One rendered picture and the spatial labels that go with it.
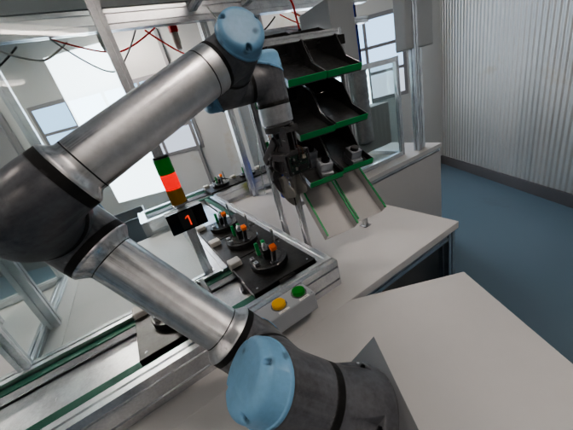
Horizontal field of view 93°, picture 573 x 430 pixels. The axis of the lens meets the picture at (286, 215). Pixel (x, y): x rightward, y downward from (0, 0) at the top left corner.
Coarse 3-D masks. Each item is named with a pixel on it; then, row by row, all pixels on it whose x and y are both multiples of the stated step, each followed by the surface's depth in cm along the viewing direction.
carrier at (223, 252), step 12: (252, 228) 129; (216, 240) 122; (228, 240) 116; (240, 240) 116; (252, 240) 114; (264, 240) 115; (216, 252) 116; (228, 252) 113; (240, 252) 110; (252, 252) 109
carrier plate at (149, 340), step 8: (200, 280) 98; (208, 288) 92; (136, 320) 86; (144, 320) 85; (136, 328) 82; (144, 328) 82; (152, 328) 81; (136, 336) 79; (144, 336) 78; (152, 336) 78; (160, 336) 77; (168, 336) 76; (176, 336) 75; (184, 336) 75; (144, 344) 76; (152, 344) 75; (160, 344) 74; (168, 344) 73; (176, 344) 74; (144, 352) 73; (152, 352) 72; (160, 352) 73; (144, 360) 71; (152, 360) 72
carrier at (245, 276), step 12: (276, 240) 112; (264, 252) 95; (276, 252) 100; (288, 252) 101; (300, 252) 99; (228, 264) 102; (240, 264) 101; (252, 264) 96; (264, 264) 94; (276, 264) 92; (288, 264) 94; (300, 264) 92; (240, 276) 94; (252, 276) 92; (264, 276) 91; (276, 276) 89; (252, 288) 86; (264, 288) 85
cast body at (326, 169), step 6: (324, 156) 93; (318, 162) 94; (324, 162) 92; (330, 162) 92; (318, 168) 95; (324, 168) 93; (330, 168) 93; (318, 174) 97; (324, 174) 93; (330, 174) 94
